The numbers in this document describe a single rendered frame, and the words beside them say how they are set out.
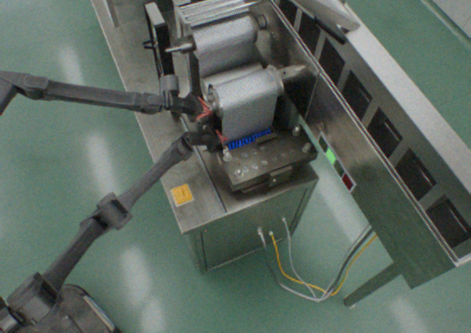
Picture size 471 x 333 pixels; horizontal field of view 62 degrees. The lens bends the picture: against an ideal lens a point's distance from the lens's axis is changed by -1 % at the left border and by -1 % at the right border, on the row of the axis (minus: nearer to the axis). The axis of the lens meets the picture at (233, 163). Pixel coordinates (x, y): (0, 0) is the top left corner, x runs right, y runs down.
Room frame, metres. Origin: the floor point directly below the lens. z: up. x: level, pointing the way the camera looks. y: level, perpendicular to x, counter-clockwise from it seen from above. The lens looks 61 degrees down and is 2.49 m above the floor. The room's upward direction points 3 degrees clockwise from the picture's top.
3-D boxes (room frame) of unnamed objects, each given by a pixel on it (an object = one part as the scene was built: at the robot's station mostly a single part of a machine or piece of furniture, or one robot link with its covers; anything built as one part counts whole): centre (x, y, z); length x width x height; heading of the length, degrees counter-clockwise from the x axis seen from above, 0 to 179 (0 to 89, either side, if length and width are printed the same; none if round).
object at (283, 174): (0.80, -0.20, 0.97); 0.10 x 0.03 x 0.11; 116
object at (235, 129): (0.96, -0.06, 1.10); 0.23 x 0.01 x 0.18; 116
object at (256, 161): (0.87, -0.15, 1.00); 0.40 x 0.16 x 0.06; 116
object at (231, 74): (1.13, 0.02, 1.18); 0.26 x 0.12 x 0.12; 116
